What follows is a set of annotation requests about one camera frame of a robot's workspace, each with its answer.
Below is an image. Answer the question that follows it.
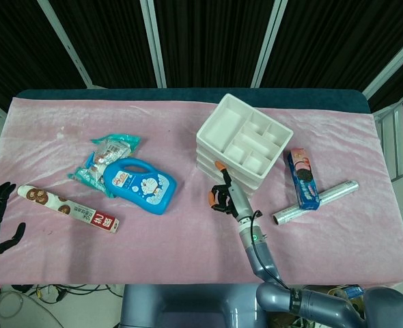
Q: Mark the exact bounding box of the pink velvet cloth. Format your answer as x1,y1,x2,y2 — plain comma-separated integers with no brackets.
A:
0,96,403,286

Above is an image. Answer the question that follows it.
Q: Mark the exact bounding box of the silver wrap roll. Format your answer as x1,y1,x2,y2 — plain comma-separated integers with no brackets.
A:
273,180,360,226

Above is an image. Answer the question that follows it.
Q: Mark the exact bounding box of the long cookie-print paper box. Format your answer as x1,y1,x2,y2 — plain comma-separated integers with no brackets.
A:
16,184,122,235

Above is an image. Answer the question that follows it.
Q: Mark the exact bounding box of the small blue packet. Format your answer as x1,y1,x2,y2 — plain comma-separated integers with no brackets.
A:
344,286,365,299

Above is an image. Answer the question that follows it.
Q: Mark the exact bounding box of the grey-blue robot torso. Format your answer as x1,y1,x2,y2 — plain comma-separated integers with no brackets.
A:
119,283,268,328

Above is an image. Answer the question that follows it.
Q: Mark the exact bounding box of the clear plastic bag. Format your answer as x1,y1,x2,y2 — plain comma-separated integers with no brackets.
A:
0,289,61,328

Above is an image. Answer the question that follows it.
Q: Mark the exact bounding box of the teal snack bag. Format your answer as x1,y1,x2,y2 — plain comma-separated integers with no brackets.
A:
67,133,143,200

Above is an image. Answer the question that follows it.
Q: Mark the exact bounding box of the blue pink cookie box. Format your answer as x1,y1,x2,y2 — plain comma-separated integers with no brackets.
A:
287,147,322,211

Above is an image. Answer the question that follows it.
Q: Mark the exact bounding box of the black folding partition panel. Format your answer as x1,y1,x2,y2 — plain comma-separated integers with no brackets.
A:
37,0,167,89
140,0,288,89
252,0,403,100
0,0,88,112

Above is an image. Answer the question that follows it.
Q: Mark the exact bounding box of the white plastic drawer cabinet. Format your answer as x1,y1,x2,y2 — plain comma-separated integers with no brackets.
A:
195,93,294,198

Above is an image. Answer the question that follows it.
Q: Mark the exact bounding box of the bundle of floor cables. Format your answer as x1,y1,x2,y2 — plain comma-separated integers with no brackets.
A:
0,283,124,305

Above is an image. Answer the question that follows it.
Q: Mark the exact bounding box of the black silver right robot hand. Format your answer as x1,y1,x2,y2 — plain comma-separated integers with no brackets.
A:
207,161,255,223

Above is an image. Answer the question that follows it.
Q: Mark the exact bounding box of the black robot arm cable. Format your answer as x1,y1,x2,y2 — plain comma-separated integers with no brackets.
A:
249,210,292,291

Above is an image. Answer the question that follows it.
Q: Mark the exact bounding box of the white metal rack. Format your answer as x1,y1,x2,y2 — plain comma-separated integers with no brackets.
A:
372,101,403,180

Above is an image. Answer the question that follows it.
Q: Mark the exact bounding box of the dark teal table pad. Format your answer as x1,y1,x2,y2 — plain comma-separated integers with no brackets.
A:
15,87,372,114

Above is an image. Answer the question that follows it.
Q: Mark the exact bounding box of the blue cartoon detergent bottle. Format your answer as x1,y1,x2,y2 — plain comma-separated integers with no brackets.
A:
102,157,178,216

